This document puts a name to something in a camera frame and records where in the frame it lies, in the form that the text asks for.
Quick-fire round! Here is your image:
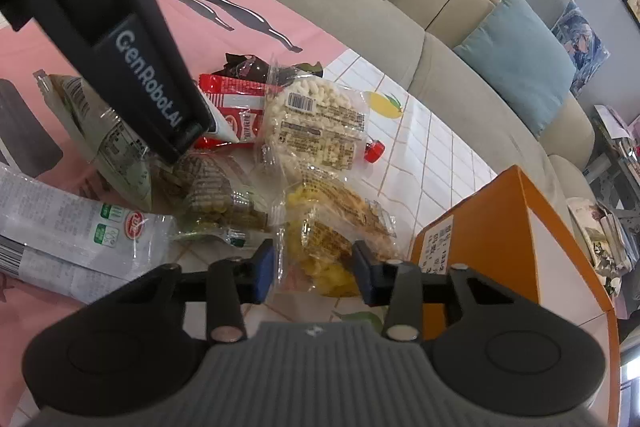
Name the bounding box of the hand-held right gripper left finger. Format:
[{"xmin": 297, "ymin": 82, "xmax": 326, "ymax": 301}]
[{"xmin": 147, "ymin": 239, "xmax": 276, "ymax": 343}]

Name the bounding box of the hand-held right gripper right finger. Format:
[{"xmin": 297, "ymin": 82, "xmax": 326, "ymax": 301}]
[{"xmin": 352, "ymin": 241, "xmax": 501, "ymax": 342}]

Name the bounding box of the yellow corn snack packet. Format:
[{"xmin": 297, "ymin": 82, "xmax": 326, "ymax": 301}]
[{"xmin": 272, "ymin": 172, "xmax": 398, "ymax": 300}]

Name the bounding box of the clear brown bean snack packet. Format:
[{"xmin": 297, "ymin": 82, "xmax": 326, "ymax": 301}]
[{"xmin": 160, "ymin": 152, "xmax": 271, "ymax": 248}]

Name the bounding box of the orange cardboard box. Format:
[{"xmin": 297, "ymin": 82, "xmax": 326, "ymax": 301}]
[{"xmin": 410, "ymin": 166, "xmax": 623, "ymax": 427}]

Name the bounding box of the clear bag of noodles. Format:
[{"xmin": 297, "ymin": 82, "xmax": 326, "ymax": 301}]
[{"xmin": 255, "ymin": 74, "xmax": 371, "ymax": 172}]

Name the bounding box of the green snack packet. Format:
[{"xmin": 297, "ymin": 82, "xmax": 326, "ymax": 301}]
[{"xmin": 32, "ymin": 72, "xmax": 153, "ymax": 210}]

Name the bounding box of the red snack packet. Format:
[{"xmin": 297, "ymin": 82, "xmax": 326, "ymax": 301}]
[{"xmin": 192, "ymin": 73, "xmax": 268, "ymax": 150}]

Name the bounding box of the dark brown snack packet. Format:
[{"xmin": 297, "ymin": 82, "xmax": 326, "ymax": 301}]
[{"xmin": 220, "ymin": 53, "xmax": 326, "ymax": 90}]

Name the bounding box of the white grey snack packet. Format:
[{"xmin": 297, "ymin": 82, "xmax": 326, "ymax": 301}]
[{"xmin": 0, "ymin": 164, "xmax": 176, "ymax": 298}]

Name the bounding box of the pink white printed tablecloth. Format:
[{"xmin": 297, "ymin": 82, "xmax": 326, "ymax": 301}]
[{"xmin": 0, "ymin": 0, "xmax": 506, "ymax": 427}]

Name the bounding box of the pile of magazines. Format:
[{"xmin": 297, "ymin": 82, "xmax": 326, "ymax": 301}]
[{"xmin": 567, "ymin": 197, "xmax": 632, "ymax": 295}]

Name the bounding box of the beige sofa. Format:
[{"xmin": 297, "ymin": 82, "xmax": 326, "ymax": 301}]
[{"xmin": 115, "ymin": 0, "xmax": 601, "ymax": 218}]

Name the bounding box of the light blue pillow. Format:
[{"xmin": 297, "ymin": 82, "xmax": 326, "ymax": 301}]
[{"xmin": 452, "ymin": 0, "xmax": 578, "ymax": 138}]

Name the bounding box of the cluttered grey desk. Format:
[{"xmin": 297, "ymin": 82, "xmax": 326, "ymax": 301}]
[{"xmin": 587, "ymin": 104, "xmax": 640, "ymax": 208}]

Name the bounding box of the printed anime cushion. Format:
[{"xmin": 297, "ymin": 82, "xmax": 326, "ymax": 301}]
[{"xmin": 550, "ymin": 0, "xmax": 611, "ymax": 98}]

